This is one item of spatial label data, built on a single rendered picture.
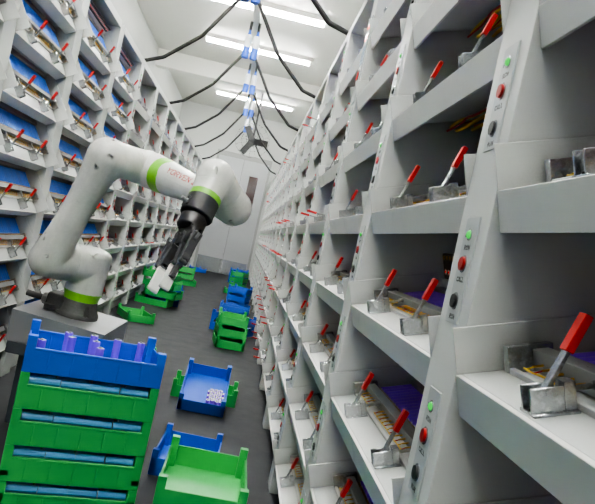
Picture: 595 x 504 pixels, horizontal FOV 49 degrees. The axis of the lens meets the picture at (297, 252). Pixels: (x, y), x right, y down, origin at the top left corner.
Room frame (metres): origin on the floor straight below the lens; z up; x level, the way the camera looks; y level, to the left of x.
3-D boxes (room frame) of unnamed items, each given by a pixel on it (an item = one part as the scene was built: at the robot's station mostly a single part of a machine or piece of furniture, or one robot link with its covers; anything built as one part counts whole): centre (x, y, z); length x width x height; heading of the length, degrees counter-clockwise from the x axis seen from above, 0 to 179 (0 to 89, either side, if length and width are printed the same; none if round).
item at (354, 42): (2.85, -0.12, 0.88); 0.20 x 0.09 x 1.75; 95
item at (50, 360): (1.55, 0.41, 0.44); 0.30 x 0.20 x 0.08; 110
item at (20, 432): (1.55, 0.41, 0.28); 0.30 x 0.20 x 0.08; 110
